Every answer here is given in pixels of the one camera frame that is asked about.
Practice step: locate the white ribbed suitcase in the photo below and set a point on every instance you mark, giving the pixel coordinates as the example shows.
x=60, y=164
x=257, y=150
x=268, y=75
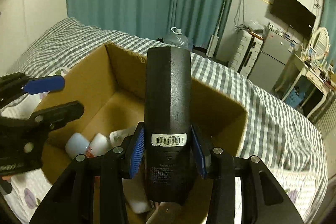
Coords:
x=248, y=46

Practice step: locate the grey checkered bed sheet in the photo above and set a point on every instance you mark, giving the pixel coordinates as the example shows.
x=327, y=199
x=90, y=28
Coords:
x=282, y=138

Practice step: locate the red capped white bottle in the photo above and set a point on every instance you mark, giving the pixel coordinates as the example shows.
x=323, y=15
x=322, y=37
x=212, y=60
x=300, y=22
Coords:
x=99, y=145

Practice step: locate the light blue earbuds case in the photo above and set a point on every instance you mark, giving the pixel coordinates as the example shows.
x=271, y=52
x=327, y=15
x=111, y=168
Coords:
x=77, y=144

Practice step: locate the white dressing table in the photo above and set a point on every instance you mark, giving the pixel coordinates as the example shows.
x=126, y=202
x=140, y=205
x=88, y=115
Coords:
x=308, y=86

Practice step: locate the white handheld device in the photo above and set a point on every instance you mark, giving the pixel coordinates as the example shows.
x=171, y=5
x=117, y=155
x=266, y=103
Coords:
x=117, y=137

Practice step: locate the white square charger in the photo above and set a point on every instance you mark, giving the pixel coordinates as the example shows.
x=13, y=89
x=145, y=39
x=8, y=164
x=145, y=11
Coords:
x=135, y=195

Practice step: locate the floral quilted white blanket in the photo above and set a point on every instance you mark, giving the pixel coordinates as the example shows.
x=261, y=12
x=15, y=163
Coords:
x=28, y=189

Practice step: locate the black wall television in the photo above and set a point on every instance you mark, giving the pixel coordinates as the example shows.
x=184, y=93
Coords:
x=295, y=15

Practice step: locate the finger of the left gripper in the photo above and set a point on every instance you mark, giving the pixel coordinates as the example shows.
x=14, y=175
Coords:
x=51, y=118
x=16, y=85

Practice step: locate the clear water jug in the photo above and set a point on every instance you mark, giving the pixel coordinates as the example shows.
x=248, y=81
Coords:
x=176, y=38

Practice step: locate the teal right curtain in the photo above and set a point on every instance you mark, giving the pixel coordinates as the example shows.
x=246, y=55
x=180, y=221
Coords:
x=328, y=19

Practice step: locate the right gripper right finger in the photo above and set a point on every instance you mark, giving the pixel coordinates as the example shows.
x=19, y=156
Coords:
x=243, y=190

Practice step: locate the oval white vanity mirror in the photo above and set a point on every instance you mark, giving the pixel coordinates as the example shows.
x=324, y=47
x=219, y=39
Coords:
x=318, y=46

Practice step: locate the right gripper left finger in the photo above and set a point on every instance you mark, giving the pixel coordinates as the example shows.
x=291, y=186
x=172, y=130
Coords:
x=70, y=199

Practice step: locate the person left hand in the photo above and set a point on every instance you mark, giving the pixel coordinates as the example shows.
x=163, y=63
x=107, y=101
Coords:
x=6, y=178

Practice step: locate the black cylindrical speaker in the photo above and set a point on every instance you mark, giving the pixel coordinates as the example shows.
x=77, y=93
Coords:
x=167, y=124

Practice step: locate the brown cardboard box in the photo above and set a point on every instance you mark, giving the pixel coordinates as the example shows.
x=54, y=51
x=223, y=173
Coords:
x=110, y=83

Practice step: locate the small grey refrigerator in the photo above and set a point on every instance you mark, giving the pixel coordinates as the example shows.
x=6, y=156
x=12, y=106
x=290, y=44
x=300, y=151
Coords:
x=274, y=55

